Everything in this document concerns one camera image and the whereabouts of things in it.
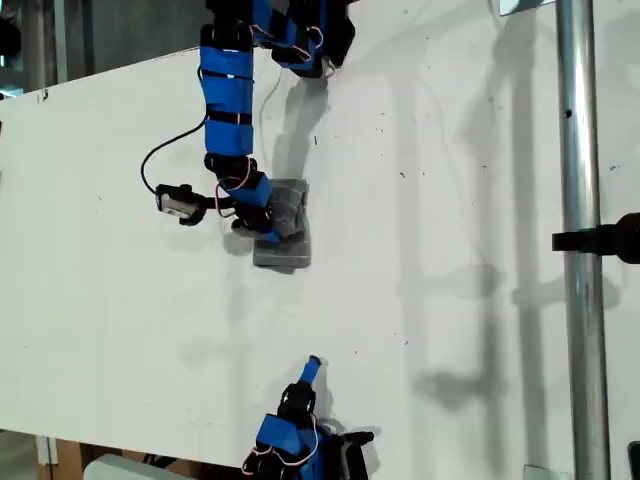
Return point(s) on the grey striped towel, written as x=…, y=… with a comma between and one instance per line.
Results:
x=286, y=257

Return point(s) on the black clamp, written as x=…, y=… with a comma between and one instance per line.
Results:
x=620, y=239

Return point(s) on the black camera stalk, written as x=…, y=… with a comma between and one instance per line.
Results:
x=210, y=206

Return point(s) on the grey white camera box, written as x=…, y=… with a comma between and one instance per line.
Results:
x=174, y=201

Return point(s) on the black camera box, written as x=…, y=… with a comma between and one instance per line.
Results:
x=357, y=457

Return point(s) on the white table leg bracket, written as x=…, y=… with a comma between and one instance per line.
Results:
x=46, y=452

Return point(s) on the steel post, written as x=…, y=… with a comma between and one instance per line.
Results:
x=580, y=125

